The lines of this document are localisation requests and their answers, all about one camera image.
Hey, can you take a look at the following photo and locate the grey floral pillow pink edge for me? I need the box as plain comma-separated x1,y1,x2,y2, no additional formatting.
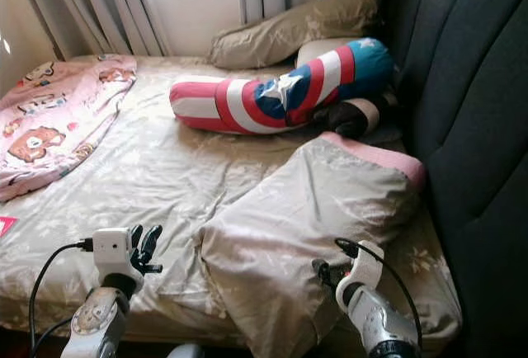
196,131,428,358

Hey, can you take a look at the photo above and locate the colourful comic book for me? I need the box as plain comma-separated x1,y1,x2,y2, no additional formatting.
0,215,17,238

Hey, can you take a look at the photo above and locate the grey floral bed sheet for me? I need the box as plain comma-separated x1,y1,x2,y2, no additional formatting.
0,53,463,355

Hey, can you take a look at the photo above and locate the silver robot left leg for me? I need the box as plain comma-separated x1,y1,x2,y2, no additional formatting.
169,343,203,358

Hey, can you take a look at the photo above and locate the pink cartoon print blanket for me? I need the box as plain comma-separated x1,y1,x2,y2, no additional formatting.
0,53,138,204

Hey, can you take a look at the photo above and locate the black and tan plush toy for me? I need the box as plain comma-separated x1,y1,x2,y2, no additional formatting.
313,97,397,139

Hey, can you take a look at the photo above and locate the red white blue bolster pillow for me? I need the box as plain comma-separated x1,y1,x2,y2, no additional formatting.
169,36,395,136

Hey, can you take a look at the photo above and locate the plain white pillow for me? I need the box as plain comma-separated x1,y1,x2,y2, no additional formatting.
295,36,360,68

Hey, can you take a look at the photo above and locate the olive floral pillow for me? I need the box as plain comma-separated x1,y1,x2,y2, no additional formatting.
206,0,380,70

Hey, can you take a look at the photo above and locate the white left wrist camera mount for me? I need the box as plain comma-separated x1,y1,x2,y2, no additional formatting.
92,227,145,293

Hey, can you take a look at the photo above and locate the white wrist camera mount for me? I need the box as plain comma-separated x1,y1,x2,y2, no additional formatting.
334,240,384,309
92,227,145,293

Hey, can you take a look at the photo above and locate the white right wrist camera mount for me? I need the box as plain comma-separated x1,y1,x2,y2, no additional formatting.
334,240,384,309

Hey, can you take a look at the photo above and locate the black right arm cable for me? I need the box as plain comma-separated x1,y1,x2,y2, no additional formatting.
334,237,423,346

